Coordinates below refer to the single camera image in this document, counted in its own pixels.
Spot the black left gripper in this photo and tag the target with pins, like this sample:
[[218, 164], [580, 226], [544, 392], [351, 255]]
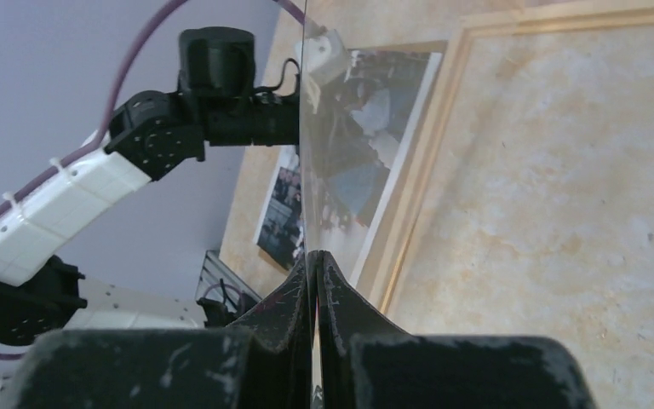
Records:
[[217, 83]]

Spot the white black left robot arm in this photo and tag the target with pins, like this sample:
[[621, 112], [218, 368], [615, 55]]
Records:
[[146, 138]]

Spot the clear acrylic sheet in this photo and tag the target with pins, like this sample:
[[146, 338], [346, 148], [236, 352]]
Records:
[[371, 23]]

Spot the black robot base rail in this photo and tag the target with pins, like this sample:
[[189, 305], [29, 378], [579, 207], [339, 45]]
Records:
[[222, 295]]

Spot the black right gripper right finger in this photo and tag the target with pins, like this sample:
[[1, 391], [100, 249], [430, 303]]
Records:
[[369, 362]]

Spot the brown cardboard backing board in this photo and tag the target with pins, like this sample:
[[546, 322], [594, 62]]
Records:
[[435, 46]]

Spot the printed colour photo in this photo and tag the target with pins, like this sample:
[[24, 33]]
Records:
[[370, 118]]

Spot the light wooden picture frame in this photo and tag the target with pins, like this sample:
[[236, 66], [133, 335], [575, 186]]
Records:
[[413, 180]]

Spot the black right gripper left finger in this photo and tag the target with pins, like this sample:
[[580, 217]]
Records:
[[261, 360]]

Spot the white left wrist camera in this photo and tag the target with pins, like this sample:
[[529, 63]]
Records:
[[323, 58]]

